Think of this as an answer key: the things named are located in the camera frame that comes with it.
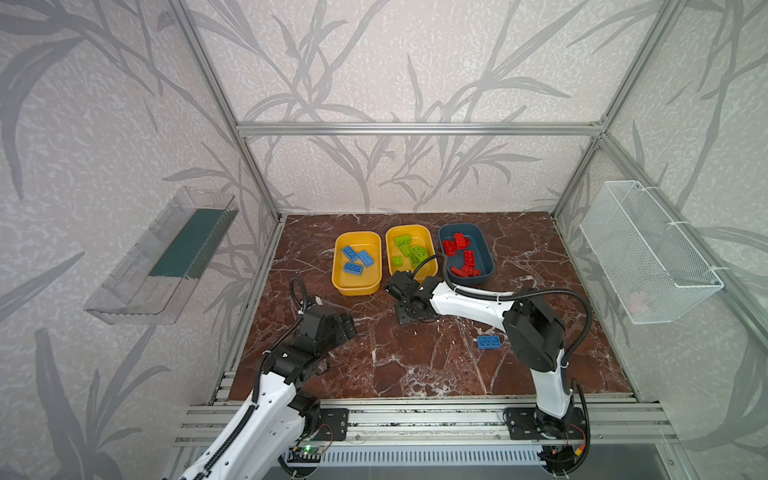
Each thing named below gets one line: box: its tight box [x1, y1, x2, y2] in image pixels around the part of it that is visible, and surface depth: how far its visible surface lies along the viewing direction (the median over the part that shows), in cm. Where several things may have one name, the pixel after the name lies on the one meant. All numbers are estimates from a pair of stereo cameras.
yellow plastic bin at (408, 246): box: [386, 224, 438, 282], surface depth 110 cm
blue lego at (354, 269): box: [344, 262, 364, 276], surface depth 104 cm
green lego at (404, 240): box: [394, 234, 413, 246], surface depth 111 cm
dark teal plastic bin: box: [438, 223, 495, 286], surface depth 109 cm
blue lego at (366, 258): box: [358, 250, 375, 267], surface depth 107 cm
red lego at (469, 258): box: [464, 250, 475, 268], surface depth 107 cm
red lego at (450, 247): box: [442, 240, 457, 257], surface depth 110 cm
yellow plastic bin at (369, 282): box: [332, 231, 383, 297], surface depth 107 cm
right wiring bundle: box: [537, 412, 591, 475], surface depth 72 cm
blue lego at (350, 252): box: [342, 245, 359, 262], surface depth 109 cm
